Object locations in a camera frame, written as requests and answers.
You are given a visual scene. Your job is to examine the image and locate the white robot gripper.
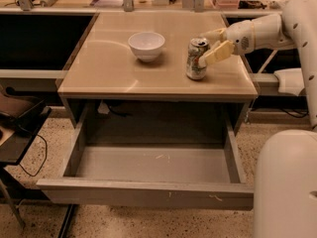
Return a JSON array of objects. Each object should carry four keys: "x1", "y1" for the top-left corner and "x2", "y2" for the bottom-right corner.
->
[{"x1": 198, "y1": 14, "x2": 294, "y2": 67}]

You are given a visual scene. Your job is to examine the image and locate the green white 7up can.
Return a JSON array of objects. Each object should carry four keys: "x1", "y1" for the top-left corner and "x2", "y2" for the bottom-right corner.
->
[{"x1": 186, "y1": 37, "x2": 210, "y2": 80}]

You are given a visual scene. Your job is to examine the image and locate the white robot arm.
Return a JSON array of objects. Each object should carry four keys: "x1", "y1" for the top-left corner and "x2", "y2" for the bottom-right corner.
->
[{"x1": 199, "y1": 0, "x2": 317, "y2": 238}]

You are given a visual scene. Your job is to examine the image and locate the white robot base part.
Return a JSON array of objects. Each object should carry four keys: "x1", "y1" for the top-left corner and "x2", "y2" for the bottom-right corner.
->
[{"x1": 274, "y1": 67, "x2": 305, "y2": 96}]

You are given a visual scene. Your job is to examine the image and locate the open grey top drawer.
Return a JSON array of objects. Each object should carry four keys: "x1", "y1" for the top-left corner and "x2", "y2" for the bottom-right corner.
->
[{"x1": 38, "y1": 103, "x2": 254, "y2": 210}]

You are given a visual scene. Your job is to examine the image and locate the white ceramic bowl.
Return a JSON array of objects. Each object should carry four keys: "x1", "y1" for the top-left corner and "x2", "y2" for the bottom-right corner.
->
[{"x1": 128, "y1": 32, "x2": 165, "y2": 62}]

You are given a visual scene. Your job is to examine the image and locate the beige top cabinet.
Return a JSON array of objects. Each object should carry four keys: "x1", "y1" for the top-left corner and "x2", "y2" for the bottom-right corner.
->
[{"x1": 58, "y1": 11, "x2": 257, "y2": 137}]

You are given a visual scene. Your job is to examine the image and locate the dark side table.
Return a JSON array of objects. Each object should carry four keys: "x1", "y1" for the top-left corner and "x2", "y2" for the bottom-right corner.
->
[{"x1": 0, "y1": 87, "x2": 52, "y2": 228}]

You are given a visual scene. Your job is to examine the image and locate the black cable inside cabinet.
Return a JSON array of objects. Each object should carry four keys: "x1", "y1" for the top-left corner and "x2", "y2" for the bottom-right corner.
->
[{"x1": 97, "y1": 100, "x2": 133, "y2": 119}]

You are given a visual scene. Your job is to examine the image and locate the black cable on floor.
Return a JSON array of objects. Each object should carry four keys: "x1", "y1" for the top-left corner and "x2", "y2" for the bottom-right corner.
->
[{"x1": 19, "y1": 134, "x2": 50, "y2": 179}]

